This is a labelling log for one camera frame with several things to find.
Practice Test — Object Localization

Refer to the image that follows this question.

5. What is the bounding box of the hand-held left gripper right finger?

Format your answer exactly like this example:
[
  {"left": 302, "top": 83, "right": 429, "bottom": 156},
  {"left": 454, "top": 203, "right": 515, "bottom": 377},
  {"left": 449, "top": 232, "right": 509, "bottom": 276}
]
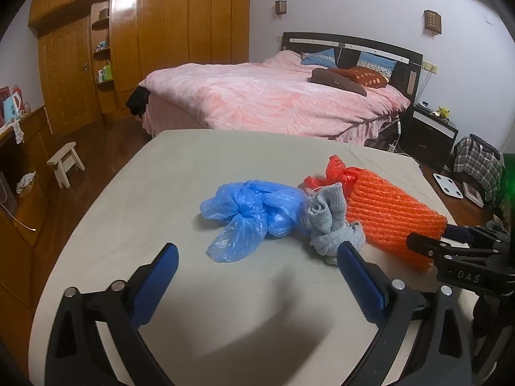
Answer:
[{"left": 337, "top": 240, "right": 473, "bottom": 386}]

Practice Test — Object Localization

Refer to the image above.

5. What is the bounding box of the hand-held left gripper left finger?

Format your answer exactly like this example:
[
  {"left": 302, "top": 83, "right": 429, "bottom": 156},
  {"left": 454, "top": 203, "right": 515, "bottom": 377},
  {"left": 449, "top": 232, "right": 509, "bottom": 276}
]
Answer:
[{"left": 44, "top": 242, "right": 180, "bottom": 386}]

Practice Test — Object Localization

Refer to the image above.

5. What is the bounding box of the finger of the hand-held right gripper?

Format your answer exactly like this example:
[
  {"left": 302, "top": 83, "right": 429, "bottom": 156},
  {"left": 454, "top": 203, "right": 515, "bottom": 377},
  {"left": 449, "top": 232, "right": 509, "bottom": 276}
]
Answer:
[
  {"left": 445, "top": 221, "right": 511, "bottom": 246},
  {"left": 406, "top": 231, "right": 503, "bottom": 268}
]

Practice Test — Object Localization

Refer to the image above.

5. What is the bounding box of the orange bubble wrap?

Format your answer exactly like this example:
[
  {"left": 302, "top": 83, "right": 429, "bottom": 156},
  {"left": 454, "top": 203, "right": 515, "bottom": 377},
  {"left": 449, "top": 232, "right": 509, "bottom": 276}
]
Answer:
[{"left": 345, "top": 168, "right": 448, "bottom": 272}]

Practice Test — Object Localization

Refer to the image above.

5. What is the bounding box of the flat white and red board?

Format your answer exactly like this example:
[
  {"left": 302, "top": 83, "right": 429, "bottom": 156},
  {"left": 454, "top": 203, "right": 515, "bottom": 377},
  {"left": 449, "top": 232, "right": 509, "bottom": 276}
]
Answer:
[{"left": 462, "top": 182, "right": 485, "bottom": 208}]

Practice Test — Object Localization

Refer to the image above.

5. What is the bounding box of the white bathroom scale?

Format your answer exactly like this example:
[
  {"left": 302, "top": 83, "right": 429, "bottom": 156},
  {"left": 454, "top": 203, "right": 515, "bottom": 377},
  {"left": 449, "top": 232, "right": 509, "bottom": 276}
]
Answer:
[{"left": 432, "top": 172, "right": 465, "bottom": 198}]

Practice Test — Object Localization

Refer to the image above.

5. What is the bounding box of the plaid bag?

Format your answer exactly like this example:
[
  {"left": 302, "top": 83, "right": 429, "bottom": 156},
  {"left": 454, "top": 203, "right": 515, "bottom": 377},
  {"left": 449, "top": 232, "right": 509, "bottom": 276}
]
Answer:
[{"left": 454, "top": 134, "right": 503, "bottom": 206}]

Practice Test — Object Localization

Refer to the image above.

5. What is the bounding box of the grey sock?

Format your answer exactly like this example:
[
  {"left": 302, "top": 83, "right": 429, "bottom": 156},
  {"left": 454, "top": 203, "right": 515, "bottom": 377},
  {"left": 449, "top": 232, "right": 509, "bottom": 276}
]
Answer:
[{"left": 300, "top": 183, "right": 367, "bottom": 264}]

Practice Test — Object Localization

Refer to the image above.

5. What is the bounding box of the dark nightstand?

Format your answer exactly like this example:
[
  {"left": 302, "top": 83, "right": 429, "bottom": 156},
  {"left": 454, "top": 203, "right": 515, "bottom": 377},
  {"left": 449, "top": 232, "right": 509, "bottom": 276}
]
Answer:
[{"left": 398, "top": 105, "right": 459, "bottom": 171}]

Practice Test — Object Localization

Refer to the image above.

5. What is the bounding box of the blue plastic bag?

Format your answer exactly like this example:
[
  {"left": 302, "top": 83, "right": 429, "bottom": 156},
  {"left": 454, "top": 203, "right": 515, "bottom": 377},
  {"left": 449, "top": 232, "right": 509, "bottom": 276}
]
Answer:
[{"left": 200, "top": 180, "right": 308, "bottom": 263}]

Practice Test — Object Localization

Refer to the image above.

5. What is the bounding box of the red plastic bag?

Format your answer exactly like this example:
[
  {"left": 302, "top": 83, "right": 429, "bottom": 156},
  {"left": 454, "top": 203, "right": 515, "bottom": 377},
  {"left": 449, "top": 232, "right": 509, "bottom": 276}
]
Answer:
[{"left": 303, "top": 155, "right": 361, "bottom": 194}]

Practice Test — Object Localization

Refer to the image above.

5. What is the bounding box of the wooden dresser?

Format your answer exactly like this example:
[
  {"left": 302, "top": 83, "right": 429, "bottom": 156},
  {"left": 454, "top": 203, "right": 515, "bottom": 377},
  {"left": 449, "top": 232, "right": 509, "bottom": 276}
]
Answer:
[{"left": 0, "top": 105, "right": 55, "bottom": 330}]

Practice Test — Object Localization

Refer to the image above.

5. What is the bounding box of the small white wooden stool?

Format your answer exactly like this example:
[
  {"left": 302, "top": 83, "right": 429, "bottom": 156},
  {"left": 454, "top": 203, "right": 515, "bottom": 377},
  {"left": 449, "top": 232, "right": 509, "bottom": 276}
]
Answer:
[{"left": 46, "top": 142, "right": 86, "bottom": 189}]

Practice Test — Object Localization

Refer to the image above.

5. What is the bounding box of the crumpled white cloth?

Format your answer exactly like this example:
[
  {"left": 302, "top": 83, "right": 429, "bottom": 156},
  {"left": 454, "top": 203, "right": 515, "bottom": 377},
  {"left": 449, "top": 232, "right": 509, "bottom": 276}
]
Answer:
[{"left": 16, "top": 172, "right": 37, "bottom": 194}]

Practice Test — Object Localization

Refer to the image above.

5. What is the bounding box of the bed with dark headboard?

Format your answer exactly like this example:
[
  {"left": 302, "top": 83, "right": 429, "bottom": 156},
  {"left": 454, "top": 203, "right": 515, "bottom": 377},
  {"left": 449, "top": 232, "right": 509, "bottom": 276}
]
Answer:
[{"left": 139, "top": 32, "right": 423, "bottom": 147}]

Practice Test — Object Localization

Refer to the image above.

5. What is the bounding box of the orange dotted pillow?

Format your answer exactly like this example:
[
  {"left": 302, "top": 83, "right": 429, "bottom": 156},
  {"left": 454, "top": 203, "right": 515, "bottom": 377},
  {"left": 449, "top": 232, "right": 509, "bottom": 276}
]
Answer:
[{"left": 330, "top": 66, "right": 389, "bottom": 89}]

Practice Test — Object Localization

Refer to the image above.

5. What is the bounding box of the black cloth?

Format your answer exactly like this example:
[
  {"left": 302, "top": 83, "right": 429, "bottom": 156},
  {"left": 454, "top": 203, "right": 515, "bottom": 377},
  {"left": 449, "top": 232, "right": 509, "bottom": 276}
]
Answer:
[{"left": 126, "top": 86, "right": 151, "bottom": 118}]

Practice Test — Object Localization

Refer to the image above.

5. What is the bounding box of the brown cushion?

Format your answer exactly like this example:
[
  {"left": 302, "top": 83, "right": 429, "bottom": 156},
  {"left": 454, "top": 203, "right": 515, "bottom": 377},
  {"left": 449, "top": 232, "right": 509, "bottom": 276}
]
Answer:
[{"left": 309, "top": 68, "right": 369, "bottom": 97}]

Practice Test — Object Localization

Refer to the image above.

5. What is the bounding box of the blue pillow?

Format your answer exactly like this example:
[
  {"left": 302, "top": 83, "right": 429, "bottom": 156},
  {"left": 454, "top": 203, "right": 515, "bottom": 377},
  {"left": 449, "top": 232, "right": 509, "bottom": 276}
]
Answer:
[
  {"left": 357, "top": 51, "right": 398, "bottom": 75},
  {"left": 301, "top": 48, "right": 338, "bottom": 67}
]

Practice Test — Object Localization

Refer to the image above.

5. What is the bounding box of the pink blanket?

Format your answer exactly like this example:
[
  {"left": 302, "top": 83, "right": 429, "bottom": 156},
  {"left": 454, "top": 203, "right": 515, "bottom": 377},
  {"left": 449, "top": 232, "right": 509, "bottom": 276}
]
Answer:
[{"left": 139, "top": 50, "right": 411, "bottom": 137}]

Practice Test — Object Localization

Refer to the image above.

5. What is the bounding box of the wooden wardrobe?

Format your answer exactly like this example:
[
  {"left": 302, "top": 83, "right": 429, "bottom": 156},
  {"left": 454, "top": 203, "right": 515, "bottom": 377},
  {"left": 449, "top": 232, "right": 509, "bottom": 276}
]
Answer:
[{"left": 28, "top": 0, "right": 252, "bottom": 137}]

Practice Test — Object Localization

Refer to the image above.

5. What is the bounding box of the white charger cable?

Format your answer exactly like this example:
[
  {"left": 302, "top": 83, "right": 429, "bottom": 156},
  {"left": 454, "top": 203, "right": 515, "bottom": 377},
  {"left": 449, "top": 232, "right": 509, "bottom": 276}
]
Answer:
[{"left": 386, "top": 118, "right": 405, "bottom": 153}]

